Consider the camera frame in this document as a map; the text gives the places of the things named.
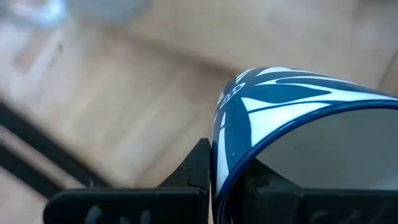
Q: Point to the white mug blue leaf pattern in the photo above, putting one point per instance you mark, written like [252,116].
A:
[280,93]

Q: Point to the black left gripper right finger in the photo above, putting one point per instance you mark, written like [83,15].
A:
[280,205]

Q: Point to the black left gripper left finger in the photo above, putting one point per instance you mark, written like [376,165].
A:
[186,177]

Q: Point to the black aluminium table frame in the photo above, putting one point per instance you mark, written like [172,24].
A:
[46,146]

